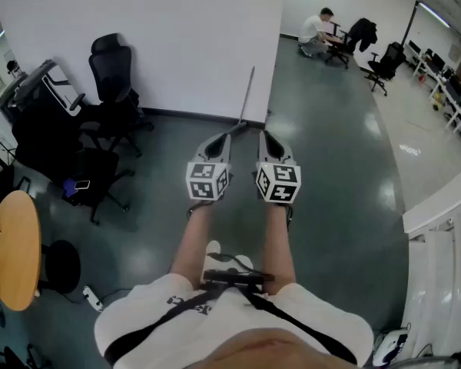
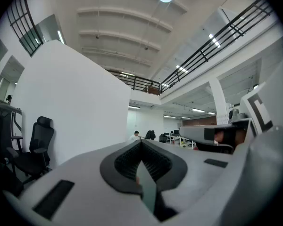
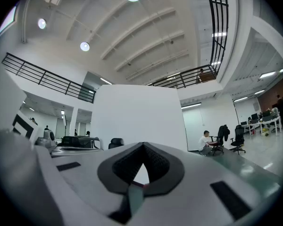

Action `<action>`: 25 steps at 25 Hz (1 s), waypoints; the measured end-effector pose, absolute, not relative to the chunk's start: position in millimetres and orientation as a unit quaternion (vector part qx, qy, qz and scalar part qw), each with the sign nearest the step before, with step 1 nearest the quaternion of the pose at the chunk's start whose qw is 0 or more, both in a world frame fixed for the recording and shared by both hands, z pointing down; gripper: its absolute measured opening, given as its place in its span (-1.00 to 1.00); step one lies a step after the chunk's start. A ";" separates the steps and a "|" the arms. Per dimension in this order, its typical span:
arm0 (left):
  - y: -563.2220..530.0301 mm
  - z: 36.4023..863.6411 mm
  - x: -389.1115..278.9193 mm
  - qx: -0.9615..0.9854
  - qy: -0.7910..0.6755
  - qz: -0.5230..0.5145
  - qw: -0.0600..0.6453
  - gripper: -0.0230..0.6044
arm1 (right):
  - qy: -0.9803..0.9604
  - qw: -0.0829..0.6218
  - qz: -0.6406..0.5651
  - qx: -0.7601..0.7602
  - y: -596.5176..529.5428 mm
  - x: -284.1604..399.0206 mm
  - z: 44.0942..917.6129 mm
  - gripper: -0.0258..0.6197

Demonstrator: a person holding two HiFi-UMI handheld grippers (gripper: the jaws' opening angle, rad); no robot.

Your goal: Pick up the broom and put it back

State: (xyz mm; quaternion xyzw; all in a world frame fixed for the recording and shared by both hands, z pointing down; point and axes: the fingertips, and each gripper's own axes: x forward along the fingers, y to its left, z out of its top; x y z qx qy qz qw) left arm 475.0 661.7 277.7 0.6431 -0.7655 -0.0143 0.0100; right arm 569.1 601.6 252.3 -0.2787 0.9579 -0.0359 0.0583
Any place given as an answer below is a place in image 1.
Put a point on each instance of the grey mesh office chair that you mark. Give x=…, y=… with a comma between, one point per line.
x=34, y=83

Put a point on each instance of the white phone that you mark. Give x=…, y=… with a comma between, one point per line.
x=81, y=185

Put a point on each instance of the person's white shirt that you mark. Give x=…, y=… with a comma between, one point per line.
x=234, y=313

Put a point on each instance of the black office chair with headrest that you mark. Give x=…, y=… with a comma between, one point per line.
x=111, y=67

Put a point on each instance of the white counter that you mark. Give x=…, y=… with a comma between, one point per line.
x=438, y=206

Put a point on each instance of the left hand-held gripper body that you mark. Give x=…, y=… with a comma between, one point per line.
x=205, y=181

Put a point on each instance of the ceiling light strip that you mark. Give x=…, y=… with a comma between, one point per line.
x=434, y=14

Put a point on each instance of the black jacket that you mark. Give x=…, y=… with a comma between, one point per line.
x=363, y=33

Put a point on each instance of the person's white shoe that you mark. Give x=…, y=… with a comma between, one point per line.
x=214, y=246
x=246, y=261

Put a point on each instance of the person's white left shoe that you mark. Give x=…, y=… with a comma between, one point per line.
x=214, y=246

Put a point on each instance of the white power strip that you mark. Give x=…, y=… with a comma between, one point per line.
x=93, y=299

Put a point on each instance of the person's left forearm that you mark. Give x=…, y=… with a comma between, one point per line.
x=192, y=244

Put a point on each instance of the person's right forearm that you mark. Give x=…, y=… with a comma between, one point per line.
x=278, y=244

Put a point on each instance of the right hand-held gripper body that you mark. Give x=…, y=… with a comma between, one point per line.
x=278, y=183

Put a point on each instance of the round wooden table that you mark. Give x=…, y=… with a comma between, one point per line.
x=15, y=252

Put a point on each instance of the black round stool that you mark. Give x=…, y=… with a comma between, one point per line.
x=61, y=265

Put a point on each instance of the blue cloth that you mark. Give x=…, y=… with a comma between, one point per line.
x=68, y=190

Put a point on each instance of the black chest mount bar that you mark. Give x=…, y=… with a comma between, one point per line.
x=234, y=275

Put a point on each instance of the person's head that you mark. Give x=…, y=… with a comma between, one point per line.
x=269, y=350

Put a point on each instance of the person's white right shoe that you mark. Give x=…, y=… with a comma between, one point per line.
x=246, y=261

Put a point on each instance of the row of white desks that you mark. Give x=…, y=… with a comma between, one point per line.
x=451, y=100

